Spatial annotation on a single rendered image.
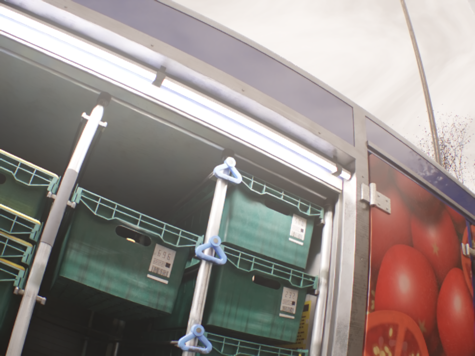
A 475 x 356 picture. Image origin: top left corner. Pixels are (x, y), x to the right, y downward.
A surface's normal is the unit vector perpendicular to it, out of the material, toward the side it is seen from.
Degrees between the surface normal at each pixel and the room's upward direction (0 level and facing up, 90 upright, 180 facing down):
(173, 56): 90
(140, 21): 90
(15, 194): 94
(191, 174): 180
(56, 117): 180
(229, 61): 90
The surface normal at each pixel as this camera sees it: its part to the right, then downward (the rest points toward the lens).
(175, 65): -0.16, 0.84
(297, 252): 0.47, -0.26
